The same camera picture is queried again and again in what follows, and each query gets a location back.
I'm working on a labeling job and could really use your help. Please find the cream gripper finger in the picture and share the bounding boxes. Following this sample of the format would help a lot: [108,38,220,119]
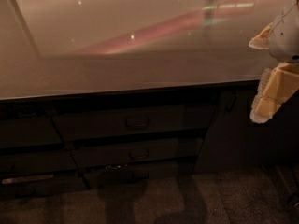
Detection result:
[249,23,272,49]
[250,63,299,124]

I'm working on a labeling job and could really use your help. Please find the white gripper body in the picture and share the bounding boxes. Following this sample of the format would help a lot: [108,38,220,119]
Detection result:
[269,0,299,62]

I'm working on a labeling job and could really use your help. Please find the dark top drawer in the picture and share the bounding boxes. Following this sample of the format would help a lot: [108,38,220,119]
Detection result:
[53,104,215,142]

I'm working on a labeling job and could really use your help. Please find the dark middle drawer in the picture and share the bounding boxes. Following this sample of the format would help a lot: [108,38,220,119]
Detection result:
[71,137,203,168]

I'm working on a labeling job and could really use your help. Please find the dark left cabinet drawers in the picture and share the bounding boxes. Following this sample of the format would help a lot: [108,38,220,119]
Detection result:
[0,102,88,200]

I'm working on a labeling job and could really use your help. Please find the top drawer handle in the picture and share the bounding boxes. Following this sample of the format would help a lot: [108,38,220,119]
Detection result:
[124,116,150,130]

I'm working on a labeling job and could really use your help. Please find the drawer handle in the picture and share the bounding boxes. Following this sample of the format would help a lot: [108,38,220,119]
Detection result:
[129,149,150,160]
[124,116,150,130]

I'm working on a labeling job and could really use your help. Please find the middle drawer handle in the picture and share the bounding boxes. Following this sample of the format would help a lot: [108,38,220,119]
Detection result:
[129,149,150,160]

